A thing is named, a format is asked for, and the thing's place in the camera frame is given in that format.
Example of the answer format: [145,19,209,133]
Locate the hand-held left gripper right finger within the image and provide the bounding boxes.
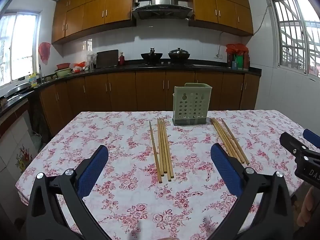
[210,143,294,240]

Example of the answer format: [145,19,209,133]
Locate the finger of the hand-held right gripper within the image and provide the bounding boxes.
[303,129,320,149]
[279,132,320,157]

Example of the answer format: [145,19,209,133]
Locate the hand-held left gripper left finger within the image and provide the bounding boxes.
[25,144,113,240]

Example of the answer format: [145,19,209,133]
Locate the green perforated utensil holder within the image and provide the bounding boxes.
[172,83,212,126]

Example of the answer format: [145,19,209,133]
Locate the person's right hand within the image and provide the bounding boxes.
[300,187,320,229]

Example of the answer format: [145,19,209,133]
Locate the red floral tablecloth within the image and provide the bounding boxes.
[15,109,320,240]

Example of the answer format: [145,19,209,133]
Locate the white bucket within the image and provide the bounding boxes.
[31,133,42,153]

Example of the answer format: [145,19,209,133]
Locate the wooden base cabinets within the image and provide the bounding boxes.
[27,70,260,137]

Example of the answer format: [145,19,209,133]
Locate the green basin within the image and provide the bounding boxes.
[54,68,73,78]

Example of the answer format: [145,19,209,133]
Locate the red and white plastic bag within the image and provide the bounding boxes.
[73,62,89,72]

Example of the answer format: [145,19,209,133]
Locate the window with metal bars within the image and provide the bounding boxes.
[269,0,320,77]

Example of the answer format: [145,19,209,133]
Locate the red bag over bottles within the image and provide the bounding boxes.
[226,44,249,55]

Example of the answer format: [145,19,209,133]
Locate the clear plastic bag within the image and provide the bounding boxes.
[87,53,97,70]

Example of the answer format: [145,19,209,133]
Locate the black kitchen countertop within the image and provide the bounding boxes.
[0,59,262,117]

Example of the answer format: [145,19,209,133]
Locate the metal pan lid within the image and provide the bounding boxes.
[5,82,32,98]

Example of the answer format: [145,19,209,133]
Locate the dark cutting board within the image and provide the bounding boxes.
[96,49,119,68]

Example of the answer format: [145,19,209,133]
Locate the gas stove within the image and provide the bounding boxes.
[137,60,194,67]

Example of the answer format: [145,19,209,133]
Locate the black pot with lid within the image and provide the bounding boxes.
[168,47,190,63]

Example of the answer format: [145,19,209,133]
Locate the black wok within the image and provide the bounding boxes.
[140,47,163,64]

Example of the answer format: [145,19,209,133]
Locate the steel range hood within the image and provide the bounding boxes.
[131,0,194,20]

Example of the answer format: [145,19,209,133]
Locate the white cable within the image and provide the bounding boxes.
[218,4,272,55]

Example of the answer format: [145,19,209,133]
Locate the red plastic bag on wall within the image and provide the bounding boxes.
[38,42,51,64]

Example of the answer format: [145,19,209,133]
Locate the window with white frame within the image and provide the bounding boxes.
[0,11,40,87]

